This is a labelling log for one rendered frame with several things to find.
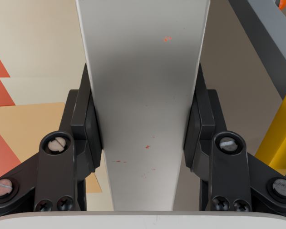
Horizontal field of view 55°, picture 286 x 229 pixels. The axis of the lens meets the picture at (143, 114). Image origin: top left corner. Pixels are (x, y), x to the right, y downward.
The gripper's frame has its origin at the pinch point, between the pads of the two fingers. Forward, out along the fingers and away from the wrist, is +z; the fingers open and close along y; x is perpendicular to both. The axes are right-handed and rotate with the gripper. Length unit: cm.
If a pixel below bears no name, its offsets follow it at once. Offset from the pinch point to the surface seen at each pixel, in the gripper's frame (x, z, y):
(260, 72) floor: -79, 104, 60
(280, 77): -12.0, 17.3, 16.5
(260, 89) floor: -91, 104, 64
